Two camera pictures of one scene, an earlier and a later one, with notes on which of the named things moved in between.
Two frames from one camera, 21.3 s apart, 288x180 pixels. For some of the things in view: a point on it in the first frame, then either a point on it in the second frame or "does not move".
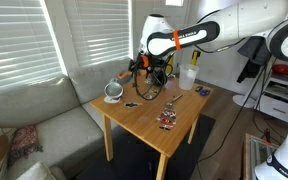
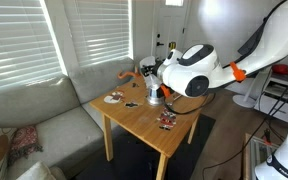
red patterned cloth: (24, 142) does not move
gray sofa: (67, 126) does not move
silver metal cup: (113, 91) to (152, 96)
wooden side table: (158, 124) does not move
